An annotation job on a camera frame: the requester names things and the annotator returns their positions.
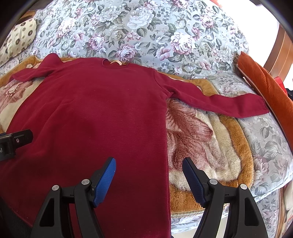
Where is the plush floral orange blanket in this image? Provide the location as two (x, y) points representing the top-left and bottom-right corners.
(1, 56), (254, 217)

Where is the cream dotted pillow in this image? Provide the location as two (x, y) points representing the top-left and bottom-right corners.
(0, 18), (37, 66)

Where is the wooden chair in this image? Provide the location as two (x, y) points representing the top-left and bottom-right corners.
(264, 25), (292, 82)

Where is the grey floral quilt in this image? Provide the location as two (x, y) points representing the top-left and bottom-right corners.
(1, 1), (292, 237)

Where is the orange velvet cushion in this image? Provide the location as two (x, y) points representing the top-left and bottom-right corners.
(237, 52), (292, 148)

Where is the red object behind cushion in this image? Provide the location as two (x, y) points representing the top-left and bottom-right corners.
(274, 76), (288, 95)

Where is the dark red sweater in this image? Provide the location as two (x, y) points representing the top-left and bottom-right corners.
(1, 53), (269, 237)

